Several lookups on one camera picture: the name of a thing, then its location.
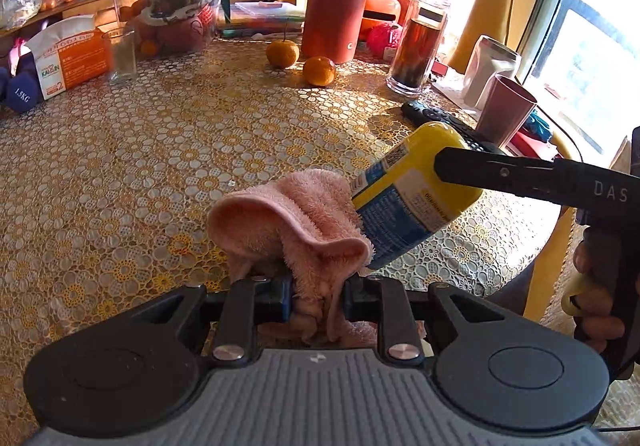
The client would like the yellow lid supplement jar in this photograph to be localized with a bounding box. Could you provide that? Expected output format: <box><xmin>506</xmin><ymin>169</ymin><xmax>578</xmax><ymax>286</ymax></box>
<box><xmin>350</xmin><ymin>122</ymin><xmax>483</xmax><ymax>270</ymax></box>

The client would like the clear drinking glass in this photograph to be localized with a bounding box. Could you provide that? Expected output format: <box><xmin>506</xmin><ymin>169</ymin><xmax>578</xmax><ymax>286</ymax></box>
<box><xmin>102</xmin><ymin>27</ymin><xmax>137</xmax><ymax>83</ymax></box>

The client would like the black remote control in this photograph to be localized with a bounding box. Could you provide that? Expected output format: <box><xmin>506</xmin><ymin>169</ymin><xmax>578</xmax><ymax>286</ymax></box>
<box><xmin>400</xmin><ymin>100</ymin><xmax>503</xmax><ymax>154</ymax></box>

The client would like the orange white tissue box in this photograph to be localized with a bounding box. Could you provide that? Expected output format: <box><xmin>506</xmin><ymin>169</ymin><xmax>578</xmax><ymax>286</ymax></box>
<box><xmin>26</xmin><ymin>15</ymin><xmax>108</xmax><ymax>100</ymax></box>

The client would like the orange tangerine with stem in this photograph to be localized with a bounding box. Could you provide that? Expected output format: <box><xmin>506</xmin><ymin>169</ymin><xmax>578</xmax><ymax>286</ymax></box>
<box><xmin>266</xmin><ymin>24</ymin><xmax>299</xmax><ymax>69</ymax></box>

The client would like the stack of colourful books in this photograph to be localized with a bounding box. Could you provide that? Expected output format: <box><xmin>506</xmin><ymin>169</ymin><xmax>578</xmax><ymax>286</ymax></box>
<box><xmin>216</xmin><ymin>2</ymin><xmax>305</xmax><ymax>39</ymax></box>

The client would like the person right hand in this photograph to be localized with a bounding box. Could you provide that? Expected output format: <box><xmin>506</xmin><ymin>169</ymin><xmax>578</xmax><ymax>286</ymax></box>
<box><xmin>568</xmin><ymin>240</ymin><xmax>625</xmax><ymax>354</ymax></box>

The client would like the wooden television cabinet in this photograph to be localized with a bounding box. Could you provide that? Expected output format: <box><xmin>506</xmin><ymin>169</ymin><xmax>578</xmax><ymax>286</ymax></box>
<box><xmin>1</xmin><ymin>0</ymin><xmax>114</xmax><ymax>38</ymax></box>

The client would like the pink plastic cup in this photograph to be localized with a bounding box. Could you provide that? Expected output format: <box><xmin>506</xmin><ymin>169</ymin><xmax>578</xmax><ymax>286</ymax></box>
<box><xmin>476</xmin><ymin>73</ymin><xmax>537</xmax><ymax>148</ymax></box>

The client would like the orange tangerine front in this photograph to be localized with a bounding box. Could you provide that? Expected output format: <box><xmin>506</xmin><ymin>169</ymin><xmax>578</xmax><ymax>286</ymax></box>
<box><xmin>303</xmin><ymin>56</ymin><xmax>336</xmax><ymax>88</ymax></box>

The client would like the glass tea tumbler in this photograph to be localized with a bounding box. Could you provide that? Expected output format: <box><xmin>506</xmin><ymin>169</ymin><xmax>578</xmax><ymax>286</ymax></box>
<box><xmin>386</xmin><ymin>0</ymin><xmax>449</xmax><ymax>98</ymax></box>

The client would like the blue dumbbell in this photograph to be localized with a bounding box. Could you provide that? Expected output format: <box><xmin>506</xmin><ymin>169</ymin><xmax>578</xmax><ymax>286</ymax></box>
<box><xmin>1</xmin><ymin>68</ymin><xmax>42</xmax><ymax>114</ymax></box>

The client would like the patterned lace tablecloth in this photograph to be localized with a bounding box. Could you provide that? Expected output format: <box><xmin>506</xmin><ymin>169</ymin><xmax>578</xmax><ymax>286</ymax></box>
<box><xmin>0</xmin><ymin>36</ymin><xmax>640</xmax><ymax>446</ymax></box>

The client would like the pink towel cloth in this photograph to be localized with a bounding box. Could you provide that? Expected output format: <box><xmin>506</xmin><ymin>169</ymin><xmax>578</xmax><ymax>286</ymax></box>
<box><xmin>206</xmin><ymin>169</ymin><xmax>376</xmax><ymax>348</ymax></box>

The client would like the orange plastic stool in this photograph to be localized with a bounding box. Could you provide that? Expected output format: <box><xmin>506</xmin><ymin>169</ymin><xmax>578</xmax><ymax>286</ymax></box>
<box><xmin>358</xmin><ymin>0</ymin><xmax>414</xmax><ymax>41</ymax></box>

